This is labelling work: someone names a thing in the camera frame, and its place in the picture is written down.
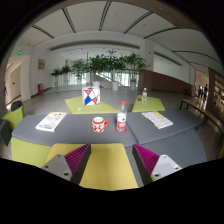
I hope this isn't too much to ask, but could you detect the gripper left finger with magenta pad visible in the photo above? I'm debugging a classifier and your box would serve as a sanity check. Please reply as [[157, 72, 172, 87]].
[[42, 144, 91, 185]]

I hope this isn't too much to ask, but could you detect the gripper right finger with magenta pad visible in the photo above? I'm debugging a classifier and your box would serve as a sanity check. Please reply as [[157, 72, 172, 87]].
[[132, 144, 181, 185]]

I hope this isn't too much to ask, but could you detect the clear water bottle red cap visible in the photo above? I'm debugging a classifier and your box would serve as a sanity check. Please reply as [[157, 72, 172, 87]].
[[116, 101, 127, 129]]

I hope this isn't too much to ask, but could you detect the far clear water bottle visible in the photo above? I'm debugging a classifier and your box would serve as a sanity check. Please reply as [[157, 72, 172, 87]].
[[142, 88, 147, 103]]

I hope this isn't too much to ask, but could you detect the yellow white booklet on right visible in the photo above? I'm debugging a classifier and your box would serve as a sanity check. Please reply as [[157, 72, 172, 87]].
[[142, 111, 173, 129]]

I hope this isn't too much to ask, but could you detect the colourful magazine on left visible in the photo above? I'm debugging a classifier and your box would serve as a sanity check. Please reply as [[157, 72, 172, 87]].
[[36, 112, 67, 132]]

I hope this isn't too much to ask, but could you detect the red round coaster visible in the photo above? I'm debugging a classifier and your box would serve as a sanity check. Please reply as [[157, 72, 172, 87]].
[[115, 127, 127, 133]]

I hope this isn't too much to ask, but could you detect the red and white mug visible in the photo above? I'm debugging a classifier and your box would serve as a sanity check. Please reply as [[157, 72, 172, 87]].
[[92, 117, 109, 133]]

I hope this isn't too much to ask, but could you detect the red blue white patterned cube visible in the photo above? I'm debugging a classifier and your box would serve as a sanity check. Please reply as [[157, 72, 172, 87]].
[[82, 86, 100, 106]]

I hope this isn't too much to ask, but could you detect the long wooden bench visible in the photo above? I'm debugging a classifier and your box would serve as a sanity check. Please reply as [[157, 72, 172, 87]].
[[179, 99, 224, 135]]

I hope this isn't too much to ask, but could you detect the black chair at left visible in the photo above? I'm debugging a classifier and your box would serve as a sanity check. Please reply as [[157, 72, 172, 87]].
[[11, 100, 22, 111]]

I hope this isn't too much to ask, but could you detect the red fire extinguisher box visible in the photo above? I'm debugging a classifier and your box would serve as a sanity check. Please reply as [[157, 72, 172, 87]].
[[38, 83, 44, 95]]

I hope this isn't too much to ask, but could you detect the wooden bookshelf at right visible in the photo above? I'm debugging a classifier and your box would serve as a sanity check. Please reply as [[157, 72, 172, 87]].
[[207, 69, 224, 121]]

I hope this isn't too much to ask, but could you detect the white planter with green plant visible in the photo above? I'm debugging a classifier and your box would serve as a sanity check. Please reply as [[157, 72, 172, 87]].
[[108, 50, 124, 91]]

